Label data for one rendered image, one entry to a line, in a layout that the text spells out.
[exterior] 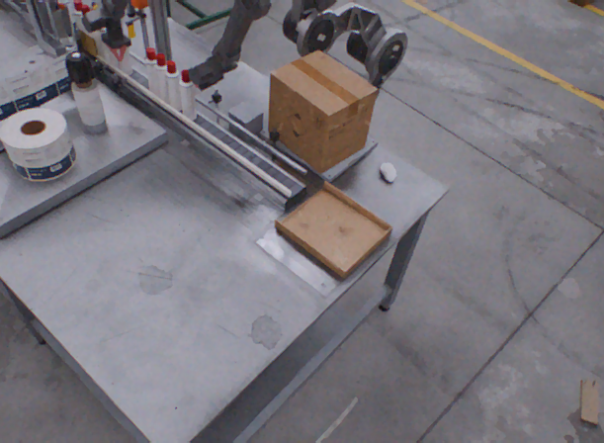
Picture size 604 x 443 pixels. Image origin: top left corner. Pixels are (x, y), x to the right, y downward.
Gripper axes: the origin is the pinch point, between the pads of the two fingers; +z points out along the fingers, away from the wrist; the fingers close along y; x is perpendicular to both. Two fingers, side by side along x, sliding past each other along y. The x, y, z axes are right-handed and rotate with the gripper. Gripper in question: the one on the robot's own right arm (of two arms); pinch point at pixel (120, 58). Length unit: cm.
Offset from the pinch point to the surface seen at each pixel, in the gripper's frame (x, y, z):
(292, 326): -30, 118, 19
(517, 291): 103, 158, 103
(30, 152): -50, 23, 1
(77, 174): -40, 28, 14
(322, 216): 9, 96, 19
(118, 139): -20.4, 22.7, 13.6
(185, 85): 4.9, 32.0, -2.6
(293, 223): -1, 92, 19
